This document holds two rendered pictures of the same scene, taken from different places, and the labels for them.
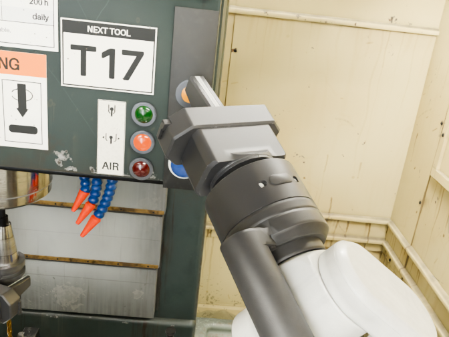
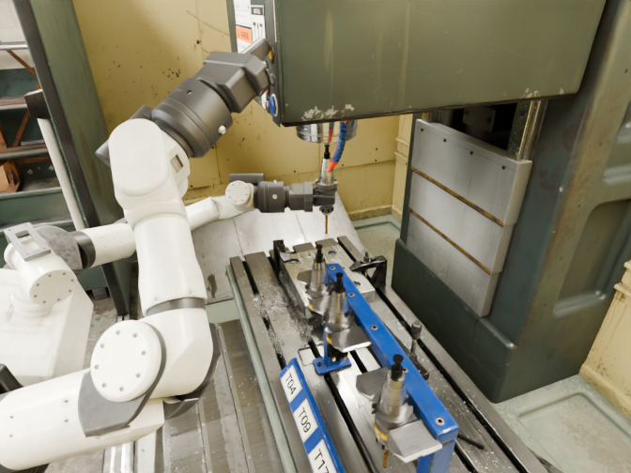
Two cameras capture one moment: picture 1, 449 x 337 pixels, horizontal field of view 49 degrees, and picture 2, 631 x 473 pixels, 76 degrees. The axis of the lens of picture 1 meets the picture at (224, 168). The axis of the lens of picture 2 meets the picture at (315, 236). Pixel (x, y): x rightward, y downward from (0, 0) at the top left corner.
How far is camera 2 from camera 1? 0.76 m
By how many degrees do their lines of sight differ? 66
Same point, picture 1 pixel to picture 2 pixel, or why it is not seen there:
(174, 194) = (525, 213)
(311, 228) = (160, 114)
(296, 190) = (177, 96)
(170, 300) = (501, 312)
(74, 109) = not seen: hidden behind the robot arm
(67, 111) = not seen: hidden behind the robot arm
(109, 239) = (466, 230)
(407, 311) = (129, 164)
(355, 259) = (131, 126)
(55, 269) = (436, 238)
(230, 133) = (215, 67)
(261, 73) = not seen: outside the picture
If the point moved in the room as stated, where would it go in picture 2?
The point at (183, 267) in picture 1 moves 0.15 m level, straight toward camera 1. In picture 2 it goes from (517, 288) to (474, 300)
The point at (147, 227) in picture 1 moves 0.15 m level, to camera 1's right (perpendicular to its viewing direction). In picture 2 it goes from (490, 232) to (528, 260)
